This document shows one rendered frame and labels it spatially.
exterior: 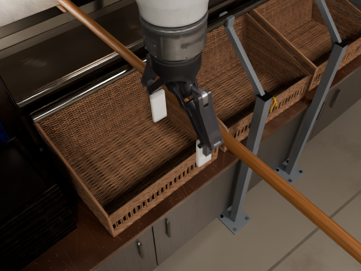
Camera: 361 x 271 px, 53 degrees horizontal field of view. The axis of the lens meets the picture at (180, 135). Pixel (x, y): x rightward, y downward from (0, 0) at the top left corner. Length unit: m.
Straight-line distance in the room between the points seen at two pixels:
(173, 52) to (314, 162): 2.01
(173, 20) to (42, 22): 0.92
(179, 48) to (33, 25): 0.90
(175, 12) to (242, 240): 1.72
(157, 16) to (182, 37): 0.04
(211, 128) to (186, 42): 0.14
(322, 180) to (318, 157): 0.17
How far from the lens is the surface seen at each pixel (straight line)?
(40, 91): 1.42
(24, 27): 1.33
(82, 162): 1.61
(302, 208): 0.79
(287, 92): 1.71
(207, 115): 0.54
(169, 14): 0.45
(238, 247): 2.04
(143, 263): 1.70
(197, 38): 0.49
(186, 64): 0.51
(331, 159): 2.48
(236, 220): 2.08
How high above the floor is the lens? 1.86
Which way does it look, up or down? 50 degrees down
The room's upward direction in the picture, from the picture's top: straight up
